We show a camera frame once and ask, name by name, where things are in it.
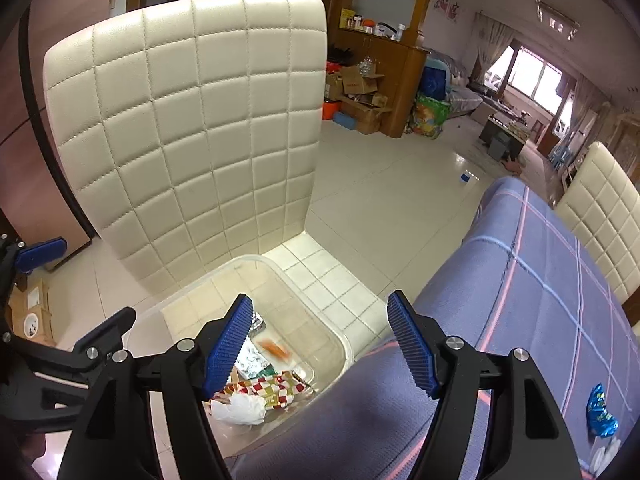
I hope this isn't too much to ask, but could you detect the cream quilted chair left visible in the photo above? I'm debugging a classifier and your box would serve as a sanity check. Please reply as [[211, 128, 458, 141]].
[[41, 0, 417, 356]]

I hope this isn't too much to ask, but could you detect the wooden divider cabinet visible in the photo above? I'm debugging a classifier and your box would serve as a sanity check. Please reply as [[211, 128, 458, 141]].
[[329, 28, 430, 138]]

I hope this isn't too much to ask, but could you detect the cream quilted chair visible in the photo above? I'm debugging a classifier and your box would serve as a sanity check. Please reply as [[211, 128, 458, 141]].
[[554, 142, 640, 302], [41, 0, 417, 356]]

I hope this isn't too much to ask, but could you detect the colourful woven bag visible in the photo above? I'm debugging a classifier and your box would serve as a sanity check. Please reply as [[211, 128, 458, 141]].
[[406, 92, 450, 139]]

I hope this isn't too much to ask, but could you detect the orange plastic bucket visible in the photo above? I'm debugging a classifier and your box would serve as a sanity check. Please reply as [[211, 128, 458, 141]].
[[322, 102, 341, 120]]

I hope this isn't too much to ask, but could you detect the blue plaid tablecloth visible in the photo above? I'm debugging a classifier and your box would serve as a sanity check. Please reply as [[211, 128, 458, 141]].
[[227, 178, 639, 479]]

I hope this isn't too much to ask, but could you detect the white bottle cap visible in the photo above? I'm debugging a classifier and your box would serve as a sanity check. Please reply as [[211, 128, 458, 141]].
[[589, 446, 606, 477]]

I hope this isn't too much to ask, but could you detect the window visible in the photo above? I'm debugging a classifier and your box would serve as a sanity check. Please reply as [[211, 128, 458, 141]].
[[484, 46, 574, 120]]

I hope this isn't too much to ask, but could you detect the white tissue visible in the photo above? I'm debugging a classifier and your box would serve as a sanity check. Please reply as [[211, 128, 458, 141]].
[[209, 392, 267, 426]]

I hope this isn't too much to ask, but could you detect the orange snack wrapper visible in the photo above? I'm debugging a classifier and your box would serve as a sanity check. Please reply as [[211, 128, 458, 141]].
[[258, 339, 291, 362]]

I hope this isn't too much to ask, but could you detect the white crumpled paper ball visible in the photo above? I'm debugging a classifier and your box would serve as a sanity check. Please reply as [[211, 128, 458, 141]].
[[601, 438, 620, 470]]

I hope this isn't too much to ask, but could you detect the grey sofa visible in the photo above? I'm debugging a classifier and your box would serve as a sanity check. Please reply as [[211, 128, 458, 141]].
[[419, 50, 498, 118]]

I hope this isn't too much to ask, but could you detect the blue foil snack wrapper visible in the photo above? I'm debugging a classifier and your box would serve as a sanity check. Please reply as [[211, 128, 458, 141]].
[[586, 384, 620, 438]]

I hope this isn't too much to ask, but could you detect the dark coffee table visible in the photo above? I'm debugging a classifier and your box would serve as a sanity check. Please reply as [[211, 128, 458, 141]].
[[480, 115, 529, 160]]

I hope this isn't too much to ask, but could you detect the clear plastic trash bin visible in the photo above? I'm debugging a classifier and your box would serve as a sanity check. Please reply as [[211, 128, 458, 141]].
[[126, 256, 352, 456]]

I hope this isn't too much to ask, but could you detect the cardboard boxes pile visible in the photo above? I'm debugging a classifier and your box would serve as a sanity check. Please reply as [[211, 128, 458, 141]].
[[324, 62, 392, 134]]

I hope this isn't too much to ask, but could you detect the cream quilted chair far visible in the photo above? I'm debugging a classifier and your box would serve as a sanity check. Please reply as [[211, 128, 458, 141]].
[[554, 142, 640, 302]]

